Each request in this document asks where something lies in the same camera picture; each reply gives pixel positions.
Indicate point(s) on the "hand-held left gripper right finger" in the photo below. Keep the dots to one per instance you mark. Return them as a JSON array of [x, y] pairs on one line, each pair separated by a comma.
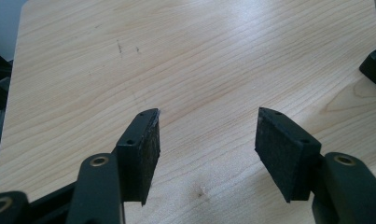
[[282, 152]]

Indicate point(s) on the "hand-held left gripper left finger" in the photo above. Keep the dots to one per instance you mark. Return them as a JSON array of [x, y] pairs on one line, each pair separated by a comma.
[[140, 149]]

